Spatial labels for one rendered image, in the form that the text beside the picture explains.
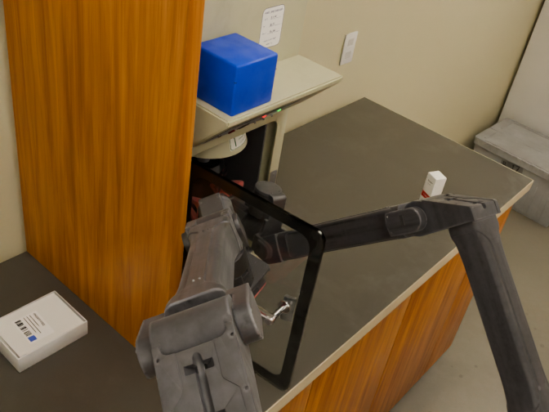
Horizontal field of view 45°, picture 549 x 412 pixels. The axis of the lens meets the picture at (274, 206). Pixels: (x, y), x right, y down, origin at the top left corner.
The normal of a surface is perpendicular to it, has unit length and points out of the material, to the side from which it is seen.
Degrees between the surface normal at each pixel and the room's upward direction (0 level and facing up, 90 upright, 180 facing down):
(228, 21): 90
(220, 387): 31
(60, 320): 0
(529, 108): 90
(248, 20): 90
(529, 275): 0
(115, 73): 90
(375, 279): 0
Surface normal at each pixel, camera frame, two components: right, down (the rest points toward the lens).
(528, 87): -0.65, 0.36
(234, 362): -0.20, -0.49
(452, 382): 0.14, -0.80
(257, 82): 0.74, 0.48
